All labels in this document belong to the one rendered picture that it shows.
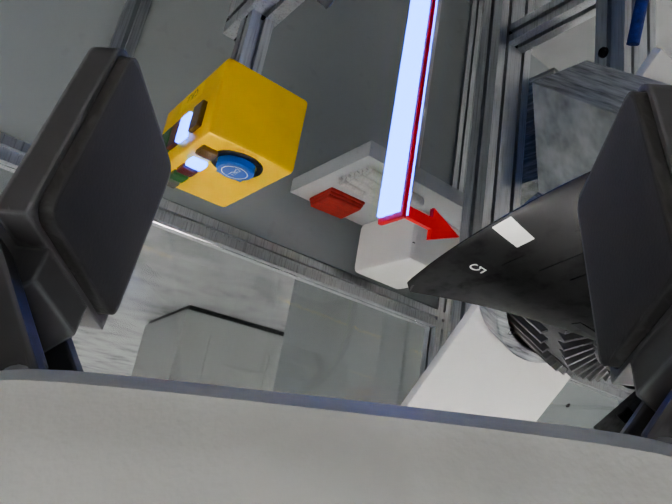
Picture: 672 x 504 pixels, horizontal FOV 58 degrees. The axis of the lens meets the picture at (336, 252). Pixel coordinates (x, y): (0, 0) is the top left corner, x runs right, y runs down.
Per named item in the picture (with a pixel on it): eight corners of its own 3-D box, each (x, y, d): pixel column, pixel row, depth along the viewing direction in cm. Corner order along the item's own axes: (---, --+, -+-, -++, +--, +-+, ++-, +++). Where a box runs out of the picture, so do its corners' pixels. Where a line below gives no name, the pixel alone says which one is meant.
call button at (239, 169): (245, 172, 66) (241, 186, 65) (212, 157, 64) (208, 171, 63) (263, 161, 63) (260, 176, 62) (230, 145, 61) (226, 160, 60)
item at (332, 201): (342, 212, 123) (340, 221, 123) (309, 197, 119) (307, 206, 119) (365, 201, 117) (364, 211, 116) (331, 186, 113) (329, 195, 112)
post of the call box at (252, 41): (262, 32, 76) (240, 117, 71) (241, 20, 74) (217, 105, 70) (274, 21, 73) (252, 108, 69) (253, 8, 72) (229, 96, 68)
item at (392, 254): (414, 249, 136) (408, 295, 132) (359, 223, 127) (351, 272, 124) (473, 234, 123) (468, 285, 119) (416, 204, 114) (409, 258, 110)
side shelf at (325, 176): (421, 241, 139) (420, 253, 138) (292, 178, 119) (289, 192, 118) (508, 217, 120) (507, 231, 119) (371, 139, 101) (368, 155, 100)
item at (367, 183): (393, 206, 117) (391, 217, 116) (336, 174, 108) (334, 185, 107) (427, 197, 111) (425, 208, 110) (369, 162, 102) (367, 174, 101)
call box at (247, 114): (242, 137, 79) (223, 210, 75) (170, 101, 74) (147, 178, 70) (312, 90, 66) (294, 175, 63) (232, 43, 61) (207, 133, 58)
